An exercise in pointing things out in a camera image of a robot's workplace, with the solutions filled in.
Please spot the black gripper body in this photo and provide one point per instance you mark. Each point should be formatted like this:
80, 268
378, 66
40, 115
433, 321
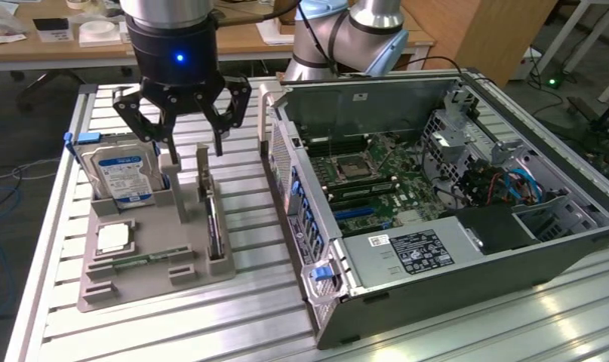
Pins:
172, 45

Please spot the green graphics card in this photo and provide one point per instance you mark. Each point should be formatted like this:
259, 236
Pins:
214, 226

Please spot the white labelled box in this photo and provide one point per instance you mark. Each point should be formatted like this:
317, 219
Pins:
124, 35

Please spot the white box with roll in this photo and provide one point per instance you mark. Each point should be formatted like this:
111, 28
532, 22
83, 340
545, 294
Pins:
100, 39

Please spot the hard disk blue caddy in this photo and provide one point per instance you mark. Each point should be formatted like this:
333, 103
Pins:
123, 177

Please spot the white paper stack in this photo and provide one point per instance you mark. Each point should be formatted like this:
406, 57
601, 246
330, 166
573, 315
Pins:
274, 34

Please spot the tape roll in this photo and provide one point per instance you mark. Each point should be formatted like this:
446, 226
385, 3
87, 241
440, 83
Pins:
77, 4

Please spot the brown cardboard box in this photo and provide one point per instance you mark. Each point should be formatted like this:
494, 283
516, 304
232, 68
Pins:
283, 17

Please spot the black and white box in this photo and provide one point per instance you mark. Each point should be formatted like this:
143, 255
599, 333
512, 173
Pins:
52, 35

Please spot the CPU socket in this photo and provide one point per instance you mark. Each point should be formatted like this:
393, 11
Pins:
354, 167

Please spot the white paper note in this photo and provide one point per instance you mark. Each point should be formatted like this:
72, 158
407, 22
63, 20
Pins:
7, 38

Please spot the grey parts rack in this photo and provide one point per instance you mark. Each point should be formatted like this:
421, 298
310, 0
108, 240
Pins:
172, 234

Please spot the silver CPU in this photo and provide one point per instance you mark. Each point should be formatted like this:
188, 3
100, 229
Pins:
114, 238

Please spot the RAM stick white label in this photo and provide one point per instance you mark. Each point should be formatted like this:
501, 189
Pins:
362, 191

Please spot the blue expansion slot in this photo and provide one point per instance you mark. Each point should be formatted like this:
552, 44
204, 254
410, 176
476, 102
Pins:
354, 215

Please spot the bare green RAM stick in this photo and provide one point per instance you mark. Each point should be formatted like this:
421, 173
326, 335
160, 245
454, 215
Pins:
143, 260

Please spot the green motherboard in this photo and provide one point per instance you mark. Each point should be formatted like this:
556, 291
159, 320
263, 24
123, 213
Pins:
409, 196

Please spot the perforated metal disk bay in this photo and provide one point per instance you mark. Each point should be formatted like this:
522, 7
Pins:
450, 143

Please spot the silver chipset heat sink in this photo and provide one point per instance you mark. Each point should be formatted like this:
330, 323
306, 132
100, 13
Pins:
414, 216

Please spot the blue case latch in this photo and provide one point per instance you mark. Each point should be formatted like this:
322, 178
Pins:
319, 273

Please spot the grey power supply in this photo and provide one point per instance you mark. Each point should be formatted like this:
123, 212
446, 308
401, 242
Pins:
369, 264

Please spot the wooden cabinet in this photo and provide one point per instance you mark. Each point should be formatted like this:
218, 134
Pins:
485, 37

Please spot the white device red mark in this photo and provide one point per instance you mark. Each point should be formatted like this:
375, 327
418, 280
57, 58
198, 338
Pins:
528, 68

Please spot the black plastic shroud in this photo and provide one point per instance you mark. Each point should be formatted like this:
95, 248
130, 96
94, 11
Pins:
496, 230

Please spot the black device green light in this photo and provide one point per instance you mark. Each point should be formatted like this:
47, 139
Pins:
552, 81

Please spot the open dark PC case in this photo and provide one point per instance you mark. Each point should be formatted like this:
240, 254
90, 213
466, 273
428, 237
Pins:
434, 301

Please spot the open metal disk bay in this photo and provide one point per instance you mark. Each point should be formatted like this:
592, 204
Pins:
561, 226

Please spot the black equipment stand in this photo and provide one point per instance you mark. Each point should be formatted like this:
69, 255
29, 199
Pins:
605, 117

